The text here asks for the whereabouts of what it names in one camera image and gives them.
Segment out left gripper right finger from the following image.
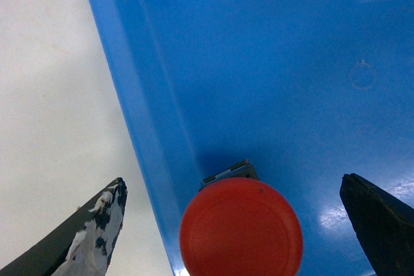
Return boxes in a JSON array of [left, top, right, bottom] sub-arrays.
[[340, 173, 413, 275]]

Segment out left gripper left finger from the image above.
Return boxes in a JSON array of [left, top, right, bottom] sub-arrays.
[[1, 177, 127, 275]]

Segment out red mushroom push button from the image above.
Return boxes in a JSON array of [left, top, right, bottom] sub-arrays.
[[179, 160, 303, 275]]

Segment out blue plastic tray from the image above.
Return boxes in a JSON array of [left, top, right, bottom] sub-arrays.
[[89, 0, 413, 275]]

